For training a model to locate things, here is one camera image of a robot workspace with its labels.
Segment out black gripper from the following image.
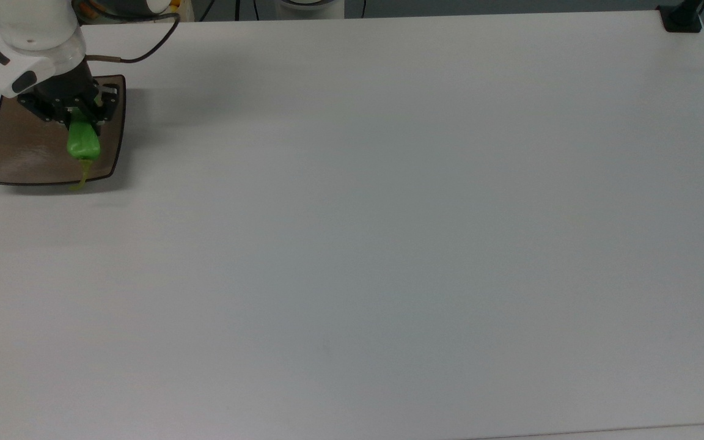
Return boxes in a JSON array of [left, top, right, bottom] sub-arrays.
[[17, 59, 122, 133]]

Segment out green chili pepper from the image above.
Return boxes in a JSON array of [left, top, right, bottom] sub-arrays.
[[66, 109, 103, 191]]

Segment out brown square ceramic plate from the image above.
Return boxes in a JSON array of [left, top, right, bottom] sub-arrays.
[[0, 74, 127, 186]]

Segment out white round stand base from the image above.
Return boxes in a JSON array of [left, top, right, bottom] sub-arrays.
[[275, 0, 346, 20]]

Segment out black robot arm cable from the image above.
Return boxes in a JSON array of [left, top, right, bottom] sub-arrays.
[[85, 11, 182, 65]]

